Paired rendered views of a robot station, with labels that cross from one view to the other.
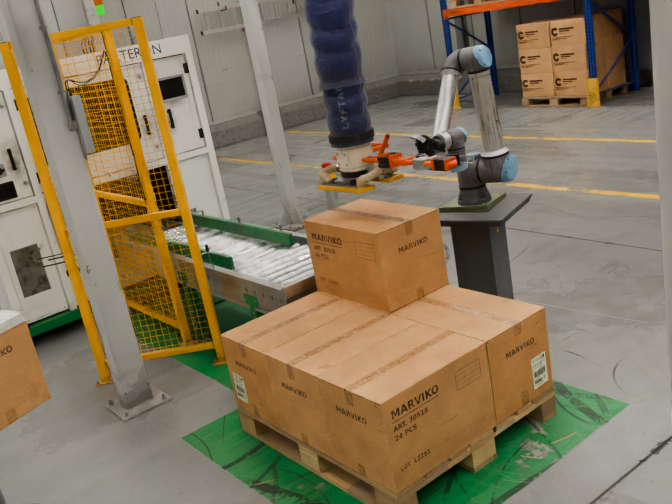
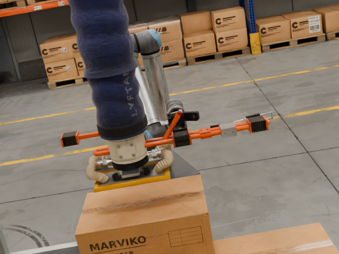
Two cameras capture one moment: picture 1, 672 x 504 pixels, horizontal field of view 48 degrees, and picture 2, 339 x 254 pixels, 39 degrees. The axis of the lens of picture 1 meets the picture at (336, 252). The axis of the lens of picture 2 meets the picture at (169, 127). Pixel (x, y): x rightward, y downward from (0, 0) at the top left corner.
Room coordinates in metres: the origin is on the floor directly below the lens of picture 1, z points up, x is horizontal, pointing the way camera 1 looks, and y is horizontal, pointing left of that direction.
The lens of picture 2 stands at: (2.33, 1.36, 2.02)
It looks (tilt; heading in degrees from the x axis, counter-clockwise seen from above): 19 degrees down; 306
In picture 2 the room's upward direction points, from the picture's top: 10 degrees counter-clockwise
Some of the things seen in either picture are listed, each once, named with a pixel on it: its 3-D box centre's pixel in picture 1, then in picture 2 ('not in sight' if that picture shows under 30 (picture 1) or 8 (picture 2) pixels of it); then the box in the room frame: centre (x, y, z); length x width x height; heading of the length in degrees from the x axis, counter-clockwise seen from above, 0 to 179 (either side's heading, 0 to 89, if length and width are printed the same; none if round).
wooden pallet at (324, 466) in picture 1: (389, 409); not in sight; (3.30, -0.11, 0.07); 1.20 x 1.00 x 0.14; 35
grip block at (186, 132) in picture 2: (389, 160); (181, 137); (3.52, -0.33, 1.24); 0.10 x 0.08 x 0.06; 126
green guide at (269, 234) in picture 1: (233, 224); not in sight; (5.42, 0.70, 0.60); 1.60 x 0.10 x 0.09; 35
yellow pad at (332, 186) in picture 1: (344, 183); (131, 176); (3.67, -0.10, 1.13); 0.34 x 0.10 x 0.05; 36
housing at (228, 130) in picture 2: (422, 163); (227, 130); (3.35, -0.46, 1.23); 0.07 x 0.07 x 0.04; 36
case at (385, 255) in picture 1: (374, 251); (150, 237); (3.72, -0.20, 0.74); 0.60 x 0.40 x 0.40; 34
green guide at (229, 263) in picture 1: (168, 248); not in sight; (5.11, 1.13, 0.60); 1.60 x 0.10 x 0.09; 35
